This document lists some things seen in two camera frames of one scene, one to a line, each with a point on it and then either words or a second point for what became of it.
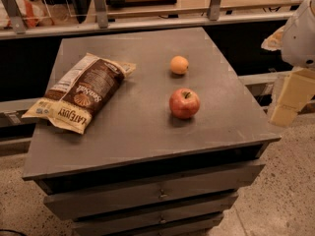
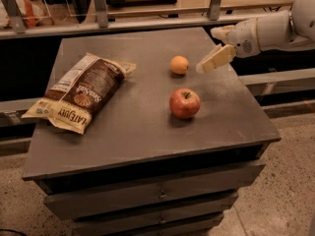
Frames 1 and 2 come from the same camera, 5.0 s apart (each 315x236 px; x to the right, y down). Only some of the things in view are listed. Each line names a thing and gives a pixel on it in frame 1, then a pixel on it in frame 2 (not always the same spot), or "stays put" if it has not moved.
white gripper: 299,39 → 243,38
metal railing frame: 12,26 stays put
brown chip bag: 74,98 stays put
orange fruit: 179,65 stays put
